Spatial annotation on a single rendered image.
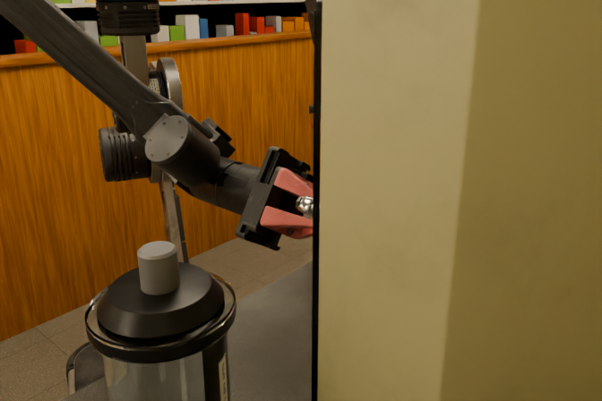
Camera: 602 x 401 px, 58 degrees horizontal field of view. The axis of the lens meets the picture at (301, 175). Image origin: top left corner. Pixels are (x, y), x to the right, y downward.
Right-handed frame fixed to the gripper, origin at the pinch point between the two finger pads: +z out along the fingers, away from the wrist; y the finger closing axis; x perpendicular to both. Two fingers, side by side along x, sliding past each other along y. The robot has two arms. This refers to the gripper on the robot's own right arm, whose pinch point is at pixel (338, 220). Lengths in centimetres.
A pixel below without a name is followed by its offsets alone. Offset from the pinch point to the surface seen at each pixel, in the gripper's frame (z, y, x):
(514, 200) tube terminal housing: 18.7, 3.7, -11.4
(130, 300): -1.6, -11.5, -19.0
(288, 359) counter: -9.5, -17.5, 15.5
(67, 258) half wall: -188, -46, 99
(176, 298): 0.7, -10.2, -17.2
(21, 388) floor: -153, -89, 80
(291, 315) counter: -15.6, -13.4, 21.9
